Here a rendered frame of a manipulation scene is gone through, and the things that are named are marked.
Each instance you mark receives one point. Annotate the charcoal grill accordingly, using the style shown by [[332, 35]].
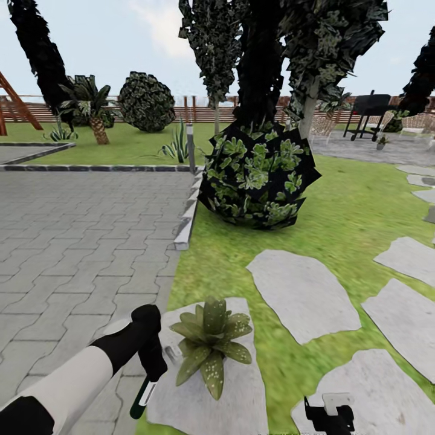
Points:
[[369, 105]]

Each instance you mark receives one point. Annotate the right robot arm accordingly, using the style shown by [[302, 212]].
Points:
[[336, 417]]

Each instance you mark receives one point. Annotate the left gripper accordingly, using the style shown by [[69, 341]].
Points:
[[153, 363]]

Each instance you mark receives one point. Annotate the insectifuge atomizer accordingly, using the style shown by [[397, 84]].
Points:
[[142, 398]]

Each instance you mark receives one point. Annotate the pot plant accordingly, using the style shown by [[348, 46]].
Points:
[[381, 142], [207, 344]]

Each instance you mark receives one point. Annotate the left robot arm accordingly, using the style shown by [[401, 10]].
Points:
[[54, 404]]

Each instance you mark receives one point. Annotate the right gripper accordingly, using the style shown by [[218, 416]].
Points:
[[322, 422]]

